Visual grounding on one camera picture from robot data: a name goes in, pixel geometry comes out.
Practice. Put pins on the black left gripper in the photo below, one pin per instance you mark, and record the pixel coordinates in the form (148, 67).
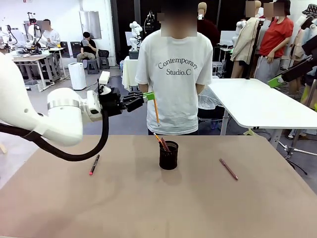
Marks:
(111, 101)

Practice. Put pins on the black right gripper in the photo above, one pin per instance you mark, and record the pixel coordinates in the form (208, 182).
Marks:
(309, 67)

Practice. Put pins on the yellow pencil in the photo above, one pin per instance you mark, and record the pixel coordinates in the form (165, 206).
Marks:
(156, 112)

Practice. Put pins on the orange pencil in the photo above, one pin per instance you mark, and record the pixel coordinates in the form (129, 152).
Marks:
(158, 140)

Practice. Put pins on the black marker with pink cap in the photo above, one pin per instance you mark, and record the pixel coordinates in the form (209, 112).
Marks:
(94, 165)

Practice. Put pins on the maroon pen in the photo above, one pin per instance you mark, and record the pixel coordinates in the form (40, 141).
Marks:
(229, 169)

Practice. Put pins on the person's left forearm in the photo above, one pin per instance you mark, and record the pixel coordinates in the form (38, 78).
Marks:
(200, 88)

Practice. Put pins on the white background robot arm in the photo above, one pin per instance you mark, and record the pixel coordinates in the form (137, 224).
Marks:
(135, 32)

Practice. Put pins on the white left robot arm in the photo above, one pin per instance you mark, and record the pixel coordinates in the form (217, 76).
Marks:
(49, 116)

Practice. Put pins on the dark red pen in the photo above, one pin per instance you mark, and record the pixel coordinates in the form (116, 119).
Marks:
(165, 145)

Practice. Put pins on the black mesh pen holder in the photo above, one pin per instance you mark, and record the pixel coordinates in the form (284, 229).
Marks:
(168, 161)

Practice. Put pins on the white folding table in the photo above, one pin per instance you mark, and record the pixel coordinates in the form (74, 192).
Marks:
(260, 104)

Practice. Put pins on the table with white cloth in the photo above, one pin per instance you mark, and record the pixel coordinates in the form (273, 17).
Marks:
(128, 72)

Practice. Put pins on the person in white t-shirt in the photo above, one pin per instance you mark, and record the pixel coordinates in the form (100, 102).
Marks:
(173, 99)

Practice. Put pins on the black plastic crate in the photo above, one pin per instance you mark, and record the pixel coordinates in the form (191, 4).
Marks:
(133, 55)

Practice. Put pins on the dark grey plastic stool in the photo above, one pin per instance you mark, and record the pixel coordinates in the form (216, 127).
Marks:
(93, 67)
(104, 64)

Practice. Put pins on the mannequin with beige jacket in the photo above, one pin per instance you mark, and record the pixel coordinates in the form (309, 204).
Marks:
(245, 42)

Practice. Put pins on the black bag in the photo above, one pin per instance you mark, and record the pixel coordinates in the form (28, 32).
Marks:
(103, 53)

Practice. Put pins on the white air purifier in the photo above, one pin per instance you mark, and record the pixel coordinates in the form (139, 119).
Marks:
(77, 77)

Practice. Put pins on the clear plastic bag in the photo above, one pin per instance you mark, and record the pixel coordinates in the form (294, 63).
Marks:
(210, 98)

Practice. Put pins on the seated person in black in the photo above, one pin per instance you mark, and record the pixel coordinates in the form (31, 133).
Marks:
(88, 47)

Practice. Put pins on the black office chair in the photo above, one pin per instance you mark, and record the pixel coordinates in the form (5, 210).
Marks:
(64, 48)
(75, 49)

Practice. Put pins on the mannequin in dark red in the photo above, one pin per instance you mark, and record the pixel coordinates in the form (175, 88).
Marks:
(210, 27)

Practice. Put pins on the clear plastic storage bin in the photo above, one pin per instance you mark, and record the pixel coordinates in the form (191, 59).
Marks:
(33, 85)

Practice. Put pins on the seated person in white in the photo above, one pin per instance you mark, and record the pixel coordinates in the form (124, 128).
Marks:
(52, 36)

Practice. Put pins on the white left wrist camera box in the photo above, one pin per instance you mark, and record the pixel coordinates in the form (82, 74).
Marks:
(104, 77)

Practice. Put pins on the grey wall panel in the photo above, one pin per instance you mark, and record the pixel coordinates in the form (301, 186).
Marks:
(90, 24)

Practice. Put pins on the grey frame lab desk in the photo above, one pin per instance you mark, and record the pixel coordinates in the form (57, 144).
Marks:
(29, 59)

